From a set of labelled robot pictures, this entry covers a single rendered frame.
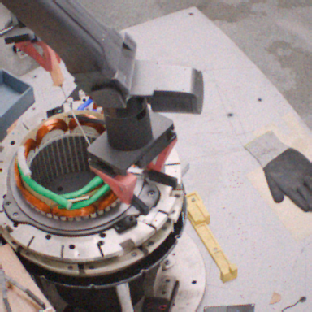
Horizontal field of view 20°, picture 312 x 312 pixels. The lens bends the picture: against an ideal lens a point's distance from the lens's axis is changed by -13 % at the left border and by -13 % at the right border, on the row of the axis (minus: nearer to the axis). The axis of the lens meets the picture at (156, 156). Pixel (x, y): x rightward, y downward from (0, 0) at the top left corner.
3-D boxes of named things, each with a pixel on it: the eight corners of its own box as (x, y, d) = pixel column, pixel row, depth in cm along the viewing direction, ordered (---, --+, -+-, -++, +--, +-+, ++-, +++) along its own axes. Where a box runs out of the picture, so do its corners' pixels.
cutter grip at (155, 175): (178, 184, 135) (178, 176, 134) (175, 188, 135) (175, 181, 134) (151, 175, 137) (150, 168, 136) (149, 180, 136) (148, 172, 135)
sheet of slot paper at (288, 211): (357, 201, 178) (357, 200, 177) (294, 244, 173) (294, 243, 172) (292, 111, 196) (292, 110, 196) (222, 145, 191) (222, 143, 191)
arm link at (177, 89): (100, 30, 116) (87, 90, 113) (191, 31, 114) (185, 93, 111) (119, 64, 127) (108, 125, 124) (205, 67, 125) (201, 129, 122)
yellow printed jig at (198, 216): (241, 277, 169) (241, 267, 167) (222, 284, 168) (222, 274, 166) (196, 196, 183) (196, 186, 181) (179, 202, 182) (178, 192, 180)
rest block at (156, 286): (145, 299, 163) (141, 285, 159) (152, 277, 166) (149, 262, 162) (168, 302, 162) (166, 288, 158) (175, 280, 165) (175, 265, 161)
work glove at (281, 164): (337, 197, 179) (339, 191, 178) (292, 228, 175) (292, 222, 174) (285, 124, 194) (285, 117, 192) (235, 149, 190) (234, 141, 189)
